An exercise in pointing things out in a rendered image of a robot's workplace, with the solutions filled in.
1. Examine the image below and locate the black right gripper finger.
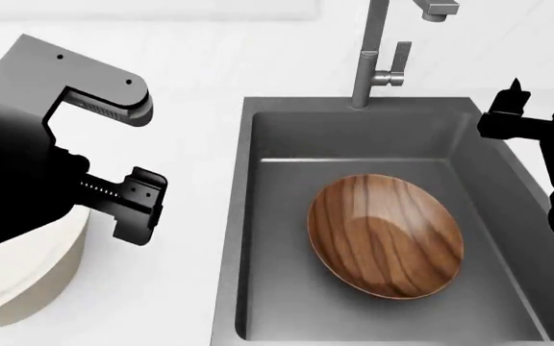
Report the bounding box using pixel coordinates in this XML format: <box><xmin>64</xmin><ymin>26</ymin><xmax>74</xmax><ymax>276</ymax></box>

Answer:
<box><xmin>490</xmin><ymin>76</ymin><xmax>532</xmax><ymax>117</ymax></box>

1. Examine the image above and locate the grey metal faucet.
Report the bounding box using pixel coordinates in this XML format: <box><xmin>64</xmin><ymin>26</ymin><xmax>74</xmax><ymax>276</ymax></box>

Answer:
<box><xmin>350</xmin><ymin>0</ymin><xmax>461</xmax><ymax>110</ymax></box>

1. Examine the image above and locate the grey faucet lever handle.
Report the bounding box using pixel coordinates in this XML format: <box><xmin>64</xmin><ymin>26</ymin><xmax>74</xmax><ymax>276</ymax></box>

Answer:
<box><xmin>372</xmin><ymin>40</ymin><xmax>414</xmax><ymax>88</ymax></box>

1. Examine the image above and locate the cream white bowl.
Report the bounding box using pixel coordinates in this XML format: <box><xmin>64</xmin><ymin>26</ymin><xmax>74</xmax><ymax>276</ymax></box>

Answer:
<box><xmin>0</xmin><ymin>205</ymin><xmax>90</xmax><ymax>332</ymax></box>

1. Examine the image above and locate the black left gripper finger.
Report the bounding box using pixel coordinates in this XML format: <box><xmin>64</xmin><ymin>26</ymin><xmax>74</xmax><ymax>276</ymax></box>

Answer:
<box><xmin>108</xmin><ymin>165</ymin><xmax>169</xmax><ymax>248</ymax></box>

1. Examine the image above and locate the brown wooden bowl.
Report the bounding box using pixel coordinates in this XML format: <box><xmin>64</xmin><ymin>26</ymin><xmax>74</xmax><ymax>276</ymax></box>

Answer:
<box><xmin>306</xmin><ymin>173</ymin><xmax>466</xmax><ymax>300</ymax></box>

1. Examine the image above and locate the grey kitchen sink basin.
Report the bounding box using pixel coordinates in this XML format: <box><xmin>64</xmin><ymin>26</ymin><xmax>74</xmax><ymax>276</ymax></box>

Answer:
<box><xmin>209</xmin><ymin>95</ymin><xmax>554</xmax><ymax>346</ymax></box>

